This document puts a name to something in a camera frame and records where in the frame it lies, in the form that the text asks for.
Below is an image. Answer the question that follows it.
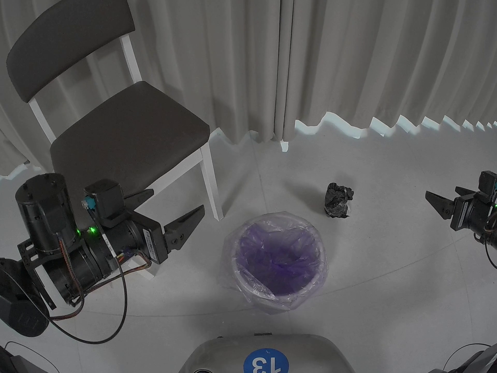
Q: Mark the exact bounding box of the white trash bin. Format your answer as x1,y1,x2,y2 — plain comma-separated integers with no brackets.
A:
232,216,327,308

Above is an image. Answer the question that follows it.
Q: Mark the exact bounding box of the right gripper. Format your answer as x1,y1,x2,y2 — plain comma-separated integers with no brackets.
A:
425,186,497,251

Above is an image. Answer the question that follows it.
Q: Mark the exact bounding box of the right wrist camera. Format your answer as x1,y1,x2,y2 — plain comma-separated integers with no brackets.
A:
478,170,497,203

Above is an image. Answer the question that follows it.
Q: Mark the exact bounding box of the black cable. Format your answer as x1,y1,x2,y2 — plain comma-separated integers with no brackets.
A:
48,263,129,345
443,343,492,370

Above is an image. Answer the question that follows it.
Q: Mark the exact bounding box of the purple plastic bag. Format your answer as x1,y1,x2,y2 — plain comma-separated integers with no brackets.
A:
222,211,331,316

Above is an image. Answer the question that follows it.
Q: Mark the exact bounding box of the cream curtain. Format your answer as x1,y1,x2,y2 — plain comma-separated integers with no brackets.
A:
274,0,497,152
0,0,290,180

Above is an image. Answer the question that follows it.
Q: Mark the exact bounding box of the white chair dark grey seat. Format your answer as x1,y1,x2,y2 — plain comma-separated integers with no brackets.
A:
6,0,225,290

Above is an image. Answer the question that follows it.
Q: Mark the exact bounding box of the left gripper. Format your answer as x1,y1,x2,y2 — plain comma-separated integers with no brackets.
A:
48,188,206,301

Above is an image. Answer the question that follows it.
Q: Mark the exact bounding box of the black plastic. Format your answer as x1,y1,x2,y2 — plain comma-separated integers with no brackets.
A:
323,182,355,220

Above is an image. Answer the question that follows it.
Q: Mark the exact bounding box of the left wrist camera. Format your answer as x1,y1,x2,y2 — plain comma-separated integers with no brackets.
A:
83,179,136,229

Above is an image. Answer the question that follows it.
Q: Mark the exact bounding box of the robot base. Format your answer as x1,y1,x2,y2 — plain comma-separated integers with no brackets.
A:
182,332,352,373

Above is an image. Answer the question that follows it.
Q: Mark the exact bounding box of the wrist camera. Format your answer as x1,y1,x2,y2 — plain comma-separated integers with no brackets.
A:
478,170,497,203
83,179,136,229

